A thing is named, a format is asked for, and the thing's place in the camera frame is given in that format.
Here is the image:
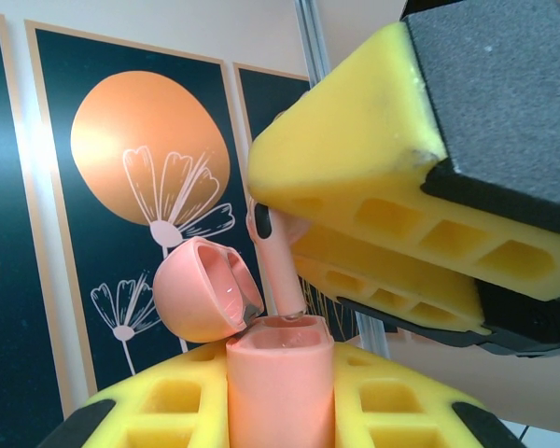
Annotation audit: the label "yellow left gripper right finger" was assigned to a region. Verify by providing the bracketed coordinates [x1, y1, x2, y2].
[333, 344, 524, 448]

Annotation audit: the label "dark panel outlined flowers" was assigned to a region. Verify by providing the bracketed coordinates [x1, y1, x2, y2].
[24, 19, 267, 398]

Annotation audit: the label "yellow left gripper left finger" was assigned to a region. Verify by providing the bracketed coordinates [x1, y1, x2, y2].
[36, 343, 230, 448]

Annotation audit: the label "dark panel orange circle leaves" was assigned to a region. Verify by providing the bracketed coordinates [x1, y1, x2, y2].
[0, 8, 76, 448]

